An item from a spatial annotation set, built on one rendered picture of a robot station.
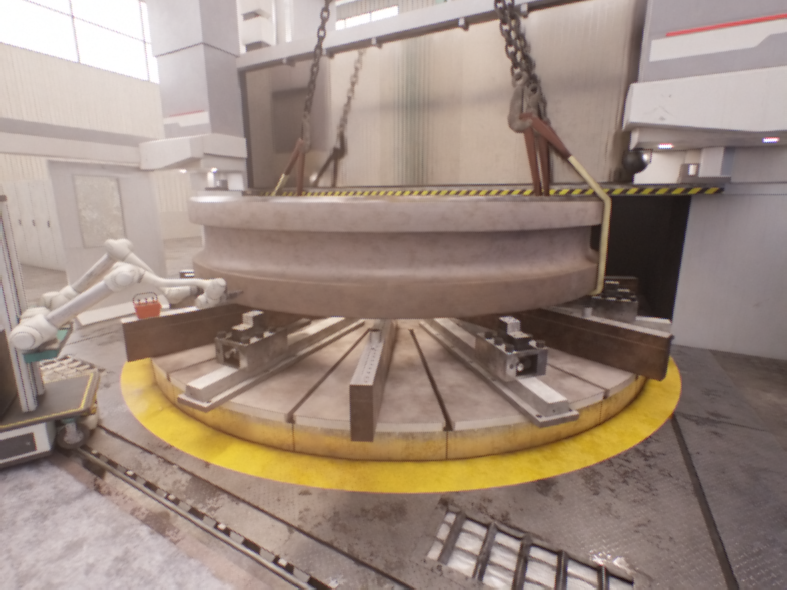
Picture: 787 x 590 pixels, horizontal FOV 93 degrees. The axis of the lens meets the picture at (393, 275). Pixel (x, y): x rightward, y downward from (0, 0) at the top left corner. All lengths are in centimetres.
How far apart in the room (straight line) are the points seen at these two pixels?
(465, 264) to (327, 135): 439
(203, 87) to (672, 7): 558
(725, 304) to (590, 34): 351
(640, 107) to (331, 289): 269
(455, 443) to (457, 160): 402
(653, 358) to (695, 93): 200
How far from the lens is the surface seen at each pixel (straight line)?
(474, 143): 568
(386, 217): 276
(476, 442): 288
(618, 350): 383
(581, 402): 324
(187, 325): 419
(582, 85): 557
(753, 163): 466
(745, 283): 576
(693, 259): 561
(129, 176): 722
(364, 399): 234
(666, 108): 359
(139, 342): 416
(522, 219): 311
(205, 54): 676
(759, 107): 368
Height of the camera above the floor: 176
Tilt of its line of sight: 11 degrees down
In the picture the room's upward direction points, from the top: straight up
